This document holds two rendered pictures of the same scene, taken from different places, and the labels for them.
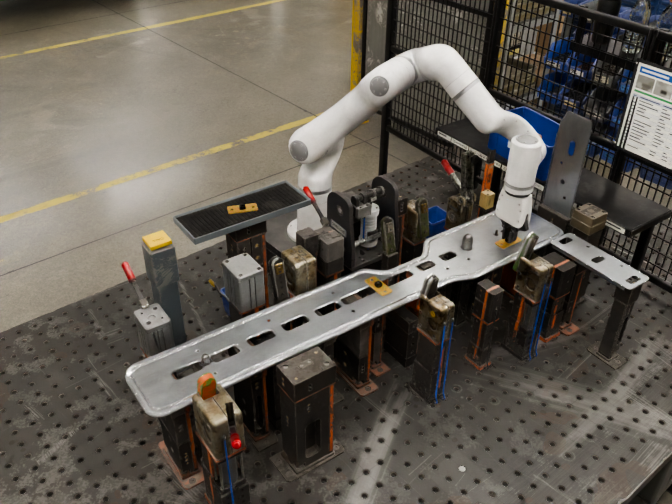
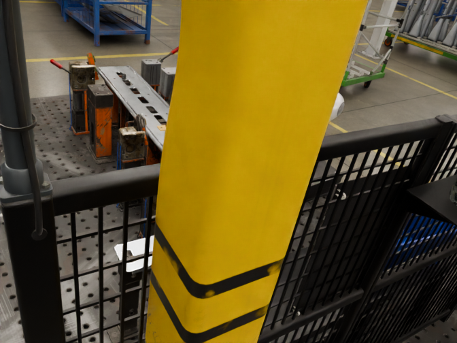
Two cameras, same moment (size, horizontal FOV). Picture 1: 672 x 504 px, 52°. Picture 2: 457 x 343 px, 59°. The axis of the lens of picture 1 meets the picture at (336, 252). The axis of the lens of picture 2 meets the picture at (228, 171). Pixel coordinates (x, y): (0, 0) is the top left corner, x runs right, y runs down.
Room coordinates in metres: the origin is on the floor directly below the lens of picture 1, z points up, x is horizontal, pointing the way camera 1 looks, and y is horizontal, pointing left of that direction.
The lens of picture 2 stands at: (1.75, -1.59, 1.77)
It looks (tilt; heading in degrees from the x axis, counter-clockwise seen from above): 32 degrees down; 89
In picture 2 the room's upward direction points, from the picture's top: 11 degrees clockwise
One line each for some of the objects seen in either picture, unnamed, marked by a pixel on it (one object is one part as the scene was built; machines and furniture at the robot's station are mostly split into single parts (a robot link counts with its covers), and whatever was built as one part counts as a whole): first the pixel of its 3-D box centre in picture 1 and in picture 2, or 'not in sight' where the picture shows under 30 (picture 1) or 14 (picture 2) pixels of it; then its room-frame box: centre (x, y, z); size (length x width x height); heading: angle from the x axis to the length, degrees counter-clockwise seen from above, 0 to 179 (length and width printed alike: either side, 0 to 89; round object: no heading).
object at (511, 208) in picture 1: (515, 203); not in sight; (1.75, -0.53, 1.14); 0.10 x 0.07 x 0.11; 36
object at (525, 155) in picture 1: (523, 159); not in sight; (1.75, -0.53, 1.28); 0.09 x 0.08 x 0.13; 148
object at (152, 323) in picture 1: (161, 367); (149, 93); (1.31, 0.46, 0.88); 0.11 x 0.10 x 0.36; 36
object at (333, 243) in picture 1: (328, 286); not in sight; (1.66, 0.02, 0.89); 0.13 x 0.11 x 0.38; 36
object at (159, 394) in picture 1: (374, 291); (164, 126); (1.50, -0.11, 1.00); 1.38 x 0.22 x 0.02; 126
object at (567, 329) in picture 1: (569, 289); not in sight; (1.71, -0.74, 0.84); 0.11 x 0.06 x 0.29; 36
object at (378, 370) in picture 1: (372, 325); not in sight; (1.53, -0.11, 0.84); 0.13 x 0.05 x 0.29; 36
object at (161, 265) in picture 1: (168, 308); not in sight; (1.50, 0.47, 0.92); 0.08 x 0.08 x 0.44; 36
